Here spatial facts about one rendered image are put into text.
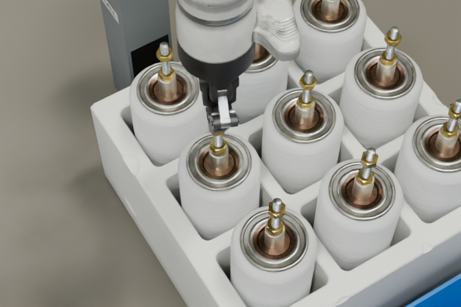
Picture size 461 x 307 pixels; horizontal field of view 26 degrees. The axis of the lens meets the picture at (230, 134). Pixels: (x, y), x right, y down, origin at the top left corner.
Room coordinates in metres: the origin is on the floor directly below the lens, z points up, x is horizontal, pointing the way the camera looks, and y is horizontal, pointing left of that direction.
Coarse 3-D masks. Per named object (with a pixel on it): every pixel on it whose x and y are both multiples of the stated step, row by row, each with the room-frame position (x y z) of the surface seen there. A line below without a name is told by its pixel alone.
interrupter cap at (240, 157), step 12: (204, 144) 0.60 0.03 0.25; (228, 144) 0.60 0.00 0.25; (240, 144) 0.60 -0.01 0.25; (192, 156) 0.59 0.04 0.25; (204, 156) 0.59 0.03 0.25; (228, 156) 0.59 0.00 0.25; (240, 156) 0.59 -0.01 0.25; (192, 168) 0.57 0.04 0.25; (204, 168) 0.57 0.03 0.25; (228, 168) 0.57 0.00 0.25; (240, 168) 0.57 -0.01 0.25; (204, 180) 0.56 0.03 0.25; (216, 180) 0.55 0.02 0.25; (228, 180) 0.55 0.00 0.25; (240, 180) 0.55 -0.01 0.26
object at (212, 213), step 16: (192, 144) 0.61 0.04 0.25; (256, 160) 0.58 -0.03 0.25; (256, 176) 0.56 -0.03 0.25; (192, 192) 0.54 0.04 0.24; (208, 192) 0.54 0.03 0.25; (224, 192) 0.54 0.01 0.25; (240, 192) 0.54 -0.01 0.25; (256, 192) 0.56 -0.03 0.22; (192, 208) 0.55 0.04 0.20; (208, 208) 0.53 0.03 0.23; (224, 208) 0.53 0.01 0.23; (240, 208) 0.54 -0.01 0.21; (256, 208) 0.56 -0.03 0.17; (192, 224) 0.55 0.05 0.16; (208, 224) 0.53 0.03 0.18; (224, 224) 0.53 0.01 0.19; (208, 240) 0.54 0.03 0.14
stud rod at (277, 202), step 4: (276, 200) 0.48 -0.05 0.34; (280, 200) 0.48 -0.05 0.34; (272, 204) 0.48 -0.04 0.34; (276, 204) 0.48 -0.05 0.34; (280, 204) 0.48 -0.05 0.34; (272, 208) 0.48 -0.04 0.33; (276, 208) 0.48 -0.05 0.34; (280, 208) 0.48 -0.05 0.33; (272, 220) 0.48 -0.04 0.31; (276, 220) 0.48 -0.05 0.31; (280, 220) 0.48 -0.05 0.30; (272, 224) 0.48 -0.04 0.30; (276, 224) 0.48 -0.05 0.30
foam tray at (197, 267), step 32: (128, 96) 0.72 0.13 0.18; (96, 128) 0.70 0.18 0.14; (128, 128) 0.67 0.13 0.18; (256, 128) 0.67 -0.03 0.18; (128, 160) 0.63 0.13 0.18; (384, 160) 0.63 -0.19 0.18; (128, 192) 0.63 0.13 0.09; (160, 192) 0.58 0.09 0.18; (160, 224) 0.55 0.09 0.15; (416, 224) 0.54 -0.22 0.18; (448, 224) 0.54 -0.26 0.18; (160, 256) 0.56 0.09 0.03; (192, 256) 0.49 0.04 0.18; (224, 256) 0.51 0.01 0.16; (320, 256) 0.49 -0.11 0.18; (384, 256) 0.49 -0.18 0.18; (416, 256) 0.50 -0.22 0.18; (448, 256) 0.53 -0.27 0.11; (192, 288) 0.49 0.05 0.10; (224, 288) 0.45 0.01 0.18; (320, 288) 0.45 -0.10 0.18; (352, 288) 0.45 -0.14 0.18; (384, 288) 0.47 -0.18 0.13; (416, 288) 0.51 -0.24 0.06
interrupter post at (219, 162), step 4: (212, 152) 0.58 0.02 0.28; (224, 152) 0.58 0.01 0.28; (212, 156) 0.57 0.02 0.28; (216, 156) 0.57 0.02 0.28; (220, 156) 0.57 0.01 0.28; (224, 156) 0.57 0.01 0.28; (212, 160) 0.57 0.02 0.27; (216, 160) 0.57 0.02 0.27; (220, 160) 0.57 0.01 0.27; (224, 160) 0.57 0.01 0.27; (212, 164) 0.57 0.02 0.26; (216, 164) 0.57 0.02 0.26; (220, 164) 0.57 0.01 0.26; (224, 164) 0.57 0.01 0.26; (212, 168) 0.57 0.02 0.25; (216, 168) 0.57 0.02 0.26; (220, 168) 0.57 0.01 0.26; (224, 168) 0.57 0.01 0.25
